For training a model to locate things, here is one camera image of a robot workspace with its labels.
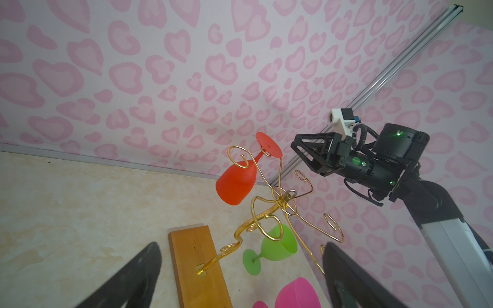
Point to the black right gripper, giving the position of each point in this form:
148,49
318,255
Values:
326,154

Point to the pink wine glass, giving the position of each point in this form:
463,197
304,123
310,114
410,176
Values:
297,294

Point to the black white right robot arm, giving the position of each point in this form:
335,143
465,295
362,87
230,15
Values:
389,169

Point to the red wine glass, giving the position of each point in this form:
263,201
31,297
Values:
239,179

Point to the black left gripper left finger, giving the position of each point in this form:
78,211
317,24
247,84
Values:
131,286

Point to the green wine glass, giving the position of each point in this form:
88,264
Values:
271,250

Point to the aluminium frame back rail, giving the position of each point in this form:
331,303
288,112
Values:
25,150

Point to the aluminium frame right post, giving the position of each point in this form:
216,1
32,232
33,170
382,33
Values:
361,38

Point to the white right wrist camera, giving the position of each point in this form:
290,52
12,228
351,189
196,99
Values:
342,121

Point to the gold wire wine glass rack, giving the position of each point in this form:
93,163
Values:
199,277

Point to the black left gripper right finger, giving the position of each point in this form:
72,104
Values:
349,285

